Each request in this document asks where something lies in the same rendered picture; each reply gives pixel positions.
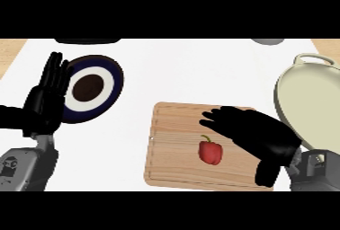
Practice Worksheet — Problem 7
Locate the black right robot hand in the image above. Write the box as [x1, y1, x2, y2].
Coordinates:
[198, 105, 303, 188]

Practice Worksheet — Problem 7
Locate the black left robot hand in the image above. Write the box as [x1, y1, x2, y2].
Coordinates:
[0, 51, 75, 138]

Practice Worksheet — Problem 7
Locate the red bell pepper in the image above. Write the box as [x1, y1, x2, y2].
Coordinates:
[197, 134, 225, 166]

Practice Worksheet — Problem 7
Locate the wooden cutting board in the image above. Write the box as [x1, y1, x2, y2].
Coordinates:
[142, 102, 275, 192]

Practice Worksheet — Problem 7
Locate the blue and white plate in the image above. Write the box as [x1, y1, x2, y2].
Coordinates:
[59, 54, 126, 124]

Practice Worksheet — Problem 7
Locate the black rounded object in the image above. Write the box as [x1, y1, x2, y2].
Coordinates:
[53, 38, 123, 46]

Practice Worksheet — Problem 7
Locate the grey rounded object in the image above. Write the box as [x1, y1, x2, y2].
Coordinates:
[250, 38, 285, 47]

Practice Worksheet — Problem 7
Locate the cream pot with handle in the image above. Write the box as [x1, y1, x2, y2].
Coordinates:
[272, 52, 340, 152]

